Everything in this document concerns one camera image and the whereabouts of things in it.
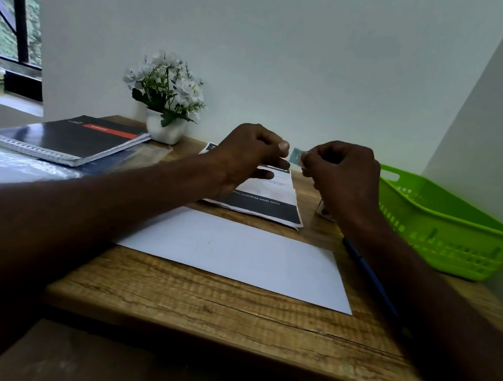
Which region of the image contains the person's right hand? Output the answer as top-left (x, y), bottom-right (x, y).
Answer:
top-left (288, 134), bottom-right (394, 240)

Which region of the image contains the person's left hand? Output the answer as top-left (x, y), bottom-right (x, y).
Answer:
top-left (202, 116), bottom-right (298, 205)

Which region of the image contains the small teal stamp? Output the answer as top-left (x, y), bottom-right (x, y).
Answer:
top-left (287, 146), bottom-right (309, 169)

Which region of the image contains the printed sheet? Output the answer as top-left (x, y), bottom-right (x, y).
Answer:
top-left (188, 140), bottom-right (316, 232)

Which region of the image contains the white envelope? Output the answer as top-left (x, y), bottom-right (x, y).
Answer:
top-left (110, 195), bottom-right (367, 317)

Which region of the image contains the green plastic basket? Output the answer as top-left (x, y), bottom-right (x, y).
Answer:
top-left (362, 163), bottom-right (503, 287)

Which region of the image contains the clear plastic sleeve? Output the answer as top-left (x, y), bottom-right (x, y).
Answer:
top-left (0, 116), bottom-right (173, 231)

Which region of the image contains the person's left forearm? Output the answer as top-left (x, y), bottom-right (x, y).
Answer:
top-left (0, 119), bottom-right (233, 381)

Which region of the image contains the person's right forearm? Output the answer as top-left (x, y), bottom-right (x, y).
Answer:
top-left (314, 209), bottom-right (503, 381)

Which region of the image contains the white flower plant in pot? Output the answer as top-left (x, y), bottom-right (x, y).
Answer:
top-left (111, 44), bottom-right (214, 151)

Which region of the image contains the blue pen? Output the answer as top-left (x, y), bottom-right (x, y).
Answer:
top-left (329, 234), bottom-right (415, 323)

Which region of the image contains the blue book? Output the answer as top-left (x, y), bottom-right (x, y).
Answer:
top-left (79, 138), bottom-right (145, 184)

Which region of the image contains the black spiral notebook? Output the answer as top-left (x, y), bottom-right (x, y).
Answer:
top-left (0, 99), bottom-right (154, 181)

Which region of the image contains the white window sill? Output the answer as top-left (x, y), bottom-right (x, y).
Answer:
top-left (0, 85), bottom-right (49, 119)

